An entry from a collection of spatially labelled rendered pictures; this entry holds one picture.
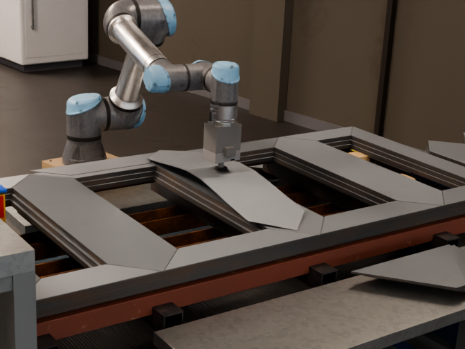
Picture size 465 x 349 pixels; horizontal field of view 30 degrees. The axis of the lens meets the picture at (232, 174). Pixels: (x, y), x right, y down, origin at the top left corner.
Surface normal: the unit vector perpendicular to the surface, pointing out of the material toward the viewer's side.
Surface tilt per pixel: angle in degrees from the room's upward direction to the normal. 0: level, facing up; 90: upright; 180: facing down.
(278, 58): 90
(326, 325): 0
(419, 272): 0
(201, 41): 90
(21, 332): 90
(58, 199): 0
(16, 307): 90
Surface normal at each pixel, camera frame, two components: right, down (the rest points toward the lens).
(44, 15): 0.64, 0.27
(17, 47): -0.76, 0.17
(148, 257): 0.05, -0.95
